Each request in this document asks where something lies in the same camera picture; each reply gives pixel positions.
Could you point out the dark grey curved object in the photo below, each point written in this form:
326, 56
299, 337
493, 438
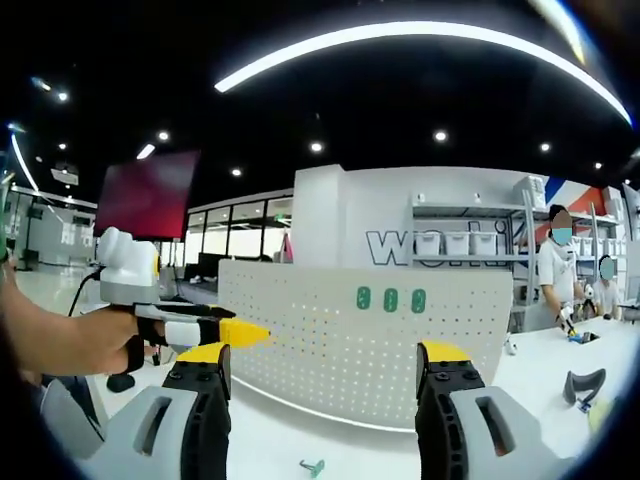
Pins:
575, 385

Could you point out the black computer mouse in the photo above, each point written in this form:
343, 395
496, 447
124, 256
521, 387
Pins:
121, 383

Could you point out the white perforated mounting plate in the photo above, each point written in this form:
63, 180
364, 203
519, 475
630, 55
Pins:
325, 350

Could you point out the white mesh office chair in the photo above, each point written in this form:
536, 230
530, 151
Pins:
70, 420

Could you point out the round ceiling spotlights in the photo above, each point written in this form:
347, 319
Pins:
440, 136

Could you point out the black computer monitor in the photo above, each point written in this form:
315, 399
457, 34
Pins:
215, 265

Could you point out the white drawer box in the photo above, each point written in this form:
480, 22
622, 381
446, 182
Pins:
531, 192

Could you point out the person's left hand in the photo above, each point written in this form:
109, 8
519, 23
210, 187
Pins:
102, 340

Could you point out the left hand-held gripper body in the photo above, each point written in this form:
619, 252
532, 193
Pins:
127, 270

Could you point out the metal shelving rack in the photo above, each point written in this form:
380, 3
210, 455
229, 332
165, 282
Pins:
465, 215

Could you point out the red wall screen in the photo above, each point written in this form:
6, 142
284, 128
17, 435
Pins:
147, 195

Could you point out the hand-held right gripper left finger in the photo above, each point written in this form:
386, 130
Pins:
205, 415

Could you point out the yellow cloth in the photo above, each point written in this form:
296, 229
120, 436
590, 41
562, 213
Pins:
602, 415

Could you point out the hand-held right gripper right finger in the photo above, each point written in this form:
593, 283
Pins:
440, 415

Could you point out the long ceiling light strip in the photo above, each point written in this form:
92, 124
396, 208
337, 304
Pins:
400, 32

